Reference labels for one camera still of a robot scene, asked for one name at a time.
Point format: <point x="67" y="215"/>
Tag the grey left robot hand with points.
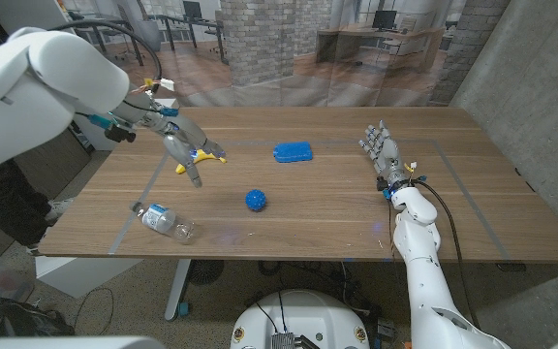
<point x="177" y="133"/>

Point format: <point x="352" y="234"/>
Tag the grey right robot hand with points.
<point x="386" y="152"/>

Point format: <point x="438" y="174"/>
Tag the clear plastic water bottle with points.
<point x="160" y="218"/>

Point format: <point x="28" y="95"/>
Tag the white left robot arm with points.
<point x="27" y="87"/>

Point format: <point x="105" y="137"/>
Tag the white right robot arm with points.
<point x="424" y="271"/>

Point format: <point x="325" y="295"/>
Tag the yellow toy banana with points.
<point x="211" y="157"/>

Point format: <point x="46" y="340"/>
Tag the blue spiky ball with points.
<point x="256" y="199"/>

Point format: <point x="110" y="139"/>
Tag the blue rectangular sponge pad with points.
<point x="292" y="151"/>

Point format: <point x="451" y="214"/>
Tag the dark wooden door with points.
<point x="66" y="160"/>

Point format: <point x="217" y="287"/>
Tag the printed office backdrop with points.
<point x="269" y="48"/>

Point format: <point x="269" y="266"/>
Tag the dark round floor fan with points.
<point x="205" y="271"/>

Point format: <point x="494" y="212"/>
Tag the white table leg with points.
<point x="178" y="286"/>

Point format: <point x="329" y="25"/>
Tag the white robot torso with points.
<point x="298" y="320"/>

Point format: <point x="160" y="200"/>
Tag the white partition board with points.
<point x="22" y="12"/>

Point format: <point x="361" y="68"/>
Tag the black bag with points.
<point x="17" y="320"/>

